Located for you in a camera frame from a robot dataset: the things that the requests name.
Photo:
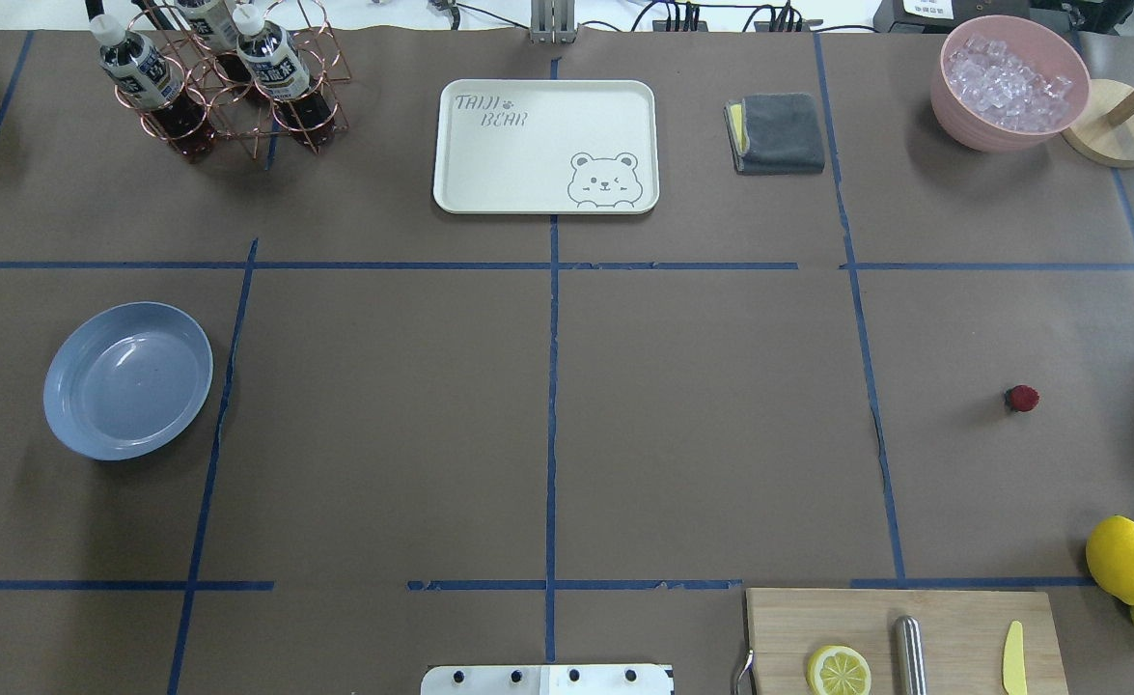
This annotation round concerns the blue plate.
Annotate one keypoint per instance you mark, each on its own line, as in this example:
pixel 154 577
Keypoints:
pixel 128 381

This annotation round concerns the red strawberry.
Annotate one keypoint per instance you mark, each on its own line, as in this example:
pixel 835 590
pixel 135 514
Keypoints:
pixel 1021 398

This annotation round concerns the bottle white cap right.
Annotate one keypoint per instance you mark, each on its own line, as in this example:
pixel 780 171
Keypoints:
pixel 153 85

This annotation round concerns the bottle white cap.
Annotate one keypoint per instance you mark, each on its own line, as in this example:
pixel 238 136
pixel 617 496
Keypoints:
pixel 153 85
pixel 269 53
pixel 212 23

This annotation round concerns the bottle white cap lower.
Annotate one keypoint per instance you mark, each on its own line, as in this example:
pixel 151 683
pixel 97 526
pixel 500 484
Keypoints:
pixel 212 23

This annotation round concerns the bottle white cap left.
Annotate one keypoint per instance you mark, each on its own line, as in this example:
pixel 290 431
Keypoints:
pixel 269 53

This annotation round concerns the cream bear tray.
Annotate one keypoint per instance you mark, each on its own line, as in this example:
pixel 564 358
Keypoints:
pixel 541 146

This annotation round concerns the grey yellow folded cloth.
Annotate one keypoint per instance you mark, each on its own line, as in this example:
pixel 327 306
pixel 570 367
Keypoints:
pixel 775 134

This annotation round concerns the half lemon slice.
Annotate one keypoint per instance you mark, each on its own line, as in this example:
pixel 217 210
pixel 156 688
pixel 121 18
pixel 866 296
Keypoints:
pixel 838 669

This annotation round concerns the steel muddler black cap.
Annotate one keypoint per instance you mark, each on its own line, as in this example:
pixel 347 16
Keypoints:
pixel 908 633

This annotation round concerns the bamboo cutting board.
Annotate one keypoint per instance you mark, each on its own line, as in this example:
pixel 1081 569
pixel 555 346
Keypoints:
pixel 963 635

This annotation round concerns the pink bowl of ice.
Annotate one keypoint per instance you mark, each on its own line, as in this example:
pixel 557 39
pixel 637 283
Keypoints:
pixel 1005 83

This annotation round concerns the yellow plastic knife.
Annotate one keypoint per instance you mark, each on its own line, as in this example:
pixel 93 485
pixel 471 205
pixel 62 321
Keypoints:
pixel 1014 676

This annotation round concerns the yellow lemon large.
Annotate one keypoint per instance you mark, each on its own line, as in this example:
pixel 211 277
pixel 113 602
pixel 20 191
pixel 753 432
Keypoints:
pixel 1110 557

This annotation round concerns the round wooden stand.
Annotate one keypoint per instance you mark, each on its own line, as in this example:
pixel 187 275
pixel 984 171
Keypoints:
pixel 1104 132

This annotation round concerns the copper wire bottle rack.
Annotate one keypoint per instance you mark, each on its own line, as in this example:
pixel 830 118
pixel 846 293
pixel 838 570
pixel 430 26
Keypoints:
pixel 235 119

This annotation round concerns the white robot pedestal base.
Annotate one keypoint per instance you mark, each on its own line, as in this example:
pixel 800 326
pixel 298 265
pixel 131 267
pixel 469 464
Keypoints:
pixel 604 678

